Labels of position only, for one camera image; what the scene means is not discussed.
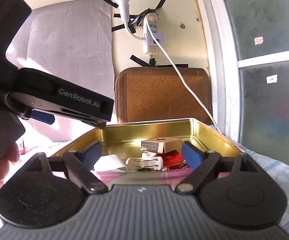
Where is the pink macaron tin box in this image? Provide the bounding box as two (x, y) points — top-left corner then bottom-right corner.
(49, 117), (244, 188)

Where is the white charger cable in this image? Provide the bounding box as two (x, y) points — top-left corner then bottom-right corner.
(146, 17), (223, 133)

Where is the white power strip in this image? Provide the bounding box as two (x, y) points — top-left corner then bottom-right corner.
(142, 12), (165, 55)

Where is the grey sofa back cushion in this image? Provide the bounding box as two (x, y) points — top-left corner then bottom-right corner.
(5, 0), (116, 143)

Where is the white plastic clip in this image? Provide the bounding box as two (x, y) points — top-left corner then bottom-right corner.
(125, 152), (164, 171)

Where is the red card box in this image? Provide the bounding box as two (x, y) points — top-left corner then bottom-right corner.
(157, 150), (184, 170)

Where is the frosted glass sliding door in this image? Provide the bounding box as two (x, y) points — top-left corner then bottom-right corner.
(198, 0), (289, 165)

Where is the small brown cardboard box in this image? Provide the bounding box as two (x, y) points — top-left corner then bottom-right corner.
(140, 138), (181, 154)

